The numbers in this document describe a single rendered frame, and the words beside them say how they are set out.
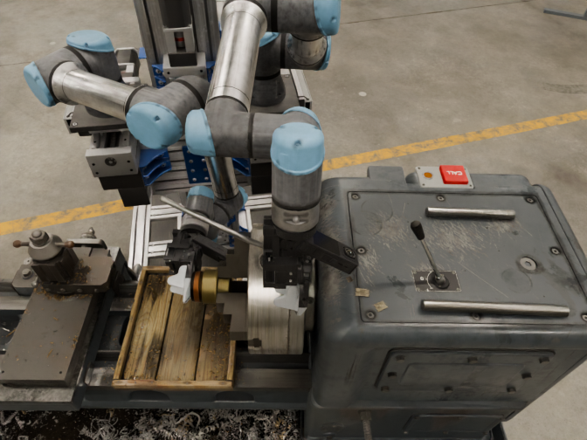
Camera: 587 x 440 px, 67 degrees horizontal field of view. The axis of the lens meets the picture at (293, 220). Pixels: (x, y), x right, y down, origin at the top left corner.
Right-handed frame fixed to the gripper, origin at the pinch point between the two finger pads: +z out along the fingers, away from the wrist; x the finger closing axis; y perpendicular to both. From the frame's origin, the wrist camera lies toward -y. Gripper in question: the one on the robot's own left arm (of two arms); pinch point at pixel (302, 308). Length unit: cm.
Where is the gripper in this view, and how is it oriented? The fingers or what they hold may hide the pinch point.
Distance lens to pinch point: 84.3
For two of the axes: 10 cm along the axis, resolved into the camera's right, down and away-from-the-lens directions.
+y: -10.0, -0.2, -0.2
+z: -0.3, 8.2, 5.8
